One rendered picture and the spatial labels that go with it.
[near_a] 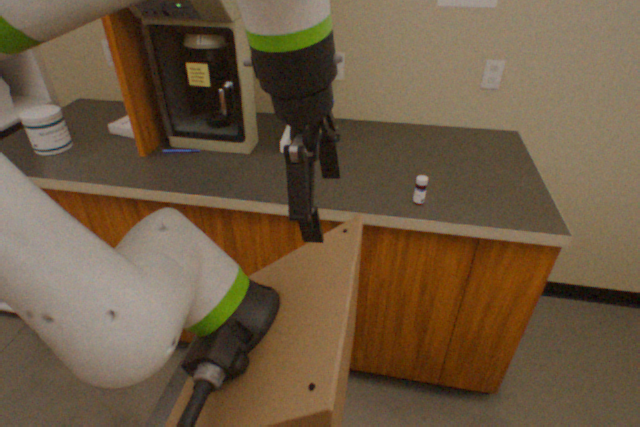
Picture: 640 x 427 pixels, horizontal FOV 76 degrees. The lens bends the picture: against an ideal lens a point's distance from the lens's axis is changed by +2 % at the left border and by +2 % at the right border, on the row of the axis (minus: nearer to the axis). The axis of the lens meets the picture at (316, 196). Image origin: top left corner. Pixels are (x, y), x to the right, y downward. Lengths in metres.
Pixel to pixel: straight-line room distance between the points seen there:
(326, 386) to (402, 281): 0.98
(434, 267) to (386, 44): 0.91
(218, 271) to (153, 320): 0.17
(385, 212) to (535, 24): 0.95
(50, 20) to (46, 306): 0.32
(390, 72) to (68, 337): 1.55
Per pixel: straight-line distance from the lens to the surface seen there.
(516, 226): 1.31
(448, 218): 1.27
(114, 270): 0.51
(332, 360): 0.52
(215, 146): 1.61
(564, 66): 1.90
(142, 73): 1.63
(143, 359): 0.51
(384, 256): 1.38
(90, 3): 0.58
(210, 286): 0.64
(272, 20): 0.42
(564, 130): 2.01
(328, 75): 0.46
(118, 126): 1.86
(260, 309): 0.68
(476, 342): 1.68
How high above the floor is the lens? 1.67
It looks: 34 degrees down
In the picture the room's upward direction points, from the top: straight up
